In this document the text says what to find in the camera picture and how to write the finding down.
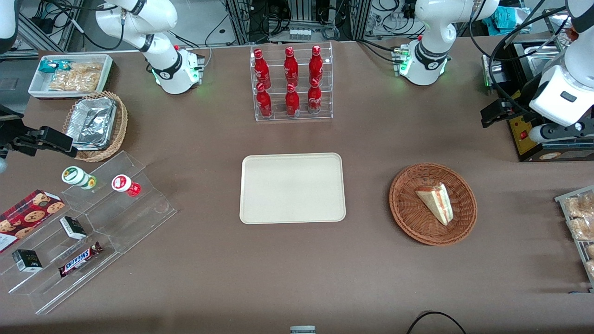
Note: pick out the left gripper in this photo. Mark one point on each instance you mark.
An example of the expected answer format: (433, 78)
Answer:
(523, 98)

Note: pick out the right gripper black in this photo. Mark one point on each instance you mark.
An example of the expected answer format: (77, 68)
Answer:
(10, 133)

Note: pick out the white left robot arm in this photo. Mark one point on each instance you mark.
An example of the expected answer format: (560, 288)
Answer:
(427, 58)

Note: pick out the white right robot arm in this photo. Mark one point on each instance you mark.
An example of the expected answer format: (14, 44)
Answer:
(172, 69)

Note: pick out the light wicker basket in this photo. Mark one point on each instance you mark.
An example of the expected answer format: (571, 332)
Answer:
(119, 125)

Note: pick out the tray of packaged bread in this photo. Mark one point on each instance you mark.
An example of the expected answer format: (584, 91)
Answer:
(562, 204)

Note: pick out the wrapped triangle sandwich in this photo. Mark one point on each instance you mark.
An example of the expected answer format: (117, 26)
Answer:
(436, 203)

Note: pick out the brown round wicker basket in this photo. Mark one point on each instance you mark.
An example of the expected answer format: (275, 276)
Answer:
(408, 213)

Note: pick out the beige plastic tray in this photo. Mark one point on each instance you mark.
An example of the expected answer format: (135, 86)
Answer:
(292, 188)

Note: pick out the black machine yellow label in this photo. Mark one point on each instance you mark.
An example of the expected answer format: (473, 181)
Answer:
(524, 144)

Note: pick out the green lidded yogurt cup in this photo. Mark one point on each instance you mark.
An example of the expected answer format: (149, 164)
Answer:
(75, 176)

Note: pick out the white rectangular snack bin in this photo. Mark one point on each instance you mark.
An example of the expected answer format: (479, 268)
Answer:
(36, 88)

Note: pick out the clear bag of crackers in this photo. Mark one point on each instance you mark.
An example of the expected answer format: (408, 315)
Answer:
(79, 78)

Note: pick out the red chocolate chip cookie box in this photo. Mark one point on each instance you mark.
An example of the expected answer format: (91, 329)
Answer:
(28, 215)

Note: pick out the teal snack packet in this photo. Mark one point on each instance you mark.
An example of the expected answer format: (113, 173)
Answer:
(52, 66)

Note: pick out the red lidded yogurt cup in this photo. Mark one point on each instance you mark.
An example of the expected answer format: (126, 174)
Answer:
(123, 183)

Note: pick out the black box white label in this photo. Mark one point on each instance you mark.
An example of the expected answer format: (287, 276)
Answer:
(73, 228)

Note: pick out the teal crumpled bag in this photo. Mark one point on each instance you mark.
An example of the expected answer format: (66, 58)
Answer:
(506, 21)

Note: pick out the clear acrylic stepped stand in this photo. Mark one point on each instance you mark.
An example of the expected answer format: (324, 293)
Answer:
(116, 218)

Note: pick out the wrapped bread roll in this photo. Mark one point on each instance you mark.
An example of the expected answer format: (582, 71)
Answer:
(580, 205)
(590, 269)
(590, 251)
(582, 228)

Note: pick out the black box Face print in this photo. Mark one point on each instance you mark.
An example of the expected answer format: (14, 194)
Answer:
(27, 260)

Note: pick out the Snickers chocolate bar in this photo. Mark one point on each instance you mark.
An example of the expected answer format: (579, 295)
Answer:
(79, 260)

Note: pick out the red cola bottle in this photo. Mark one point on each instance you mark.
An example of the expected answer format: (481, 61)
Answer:
(316, 65)
(314, 98)
(292, 102)
(264, 103)
(291, 67)
(261, 69)

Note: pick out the clear acrylic bottle rack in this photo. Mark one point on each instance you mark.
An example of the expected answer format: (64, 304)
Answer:
(293, 104)

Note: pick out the grey box edge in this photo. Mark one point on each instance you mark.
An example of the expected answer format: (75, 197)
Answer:
(302, 330)

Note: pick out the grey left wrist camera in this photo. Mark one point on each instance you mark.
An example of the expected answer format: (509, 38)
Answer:
(552, 133)

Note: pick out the aluminium profile frame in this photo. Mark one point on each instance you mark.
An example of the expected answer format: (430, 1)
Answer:
(357, 18)

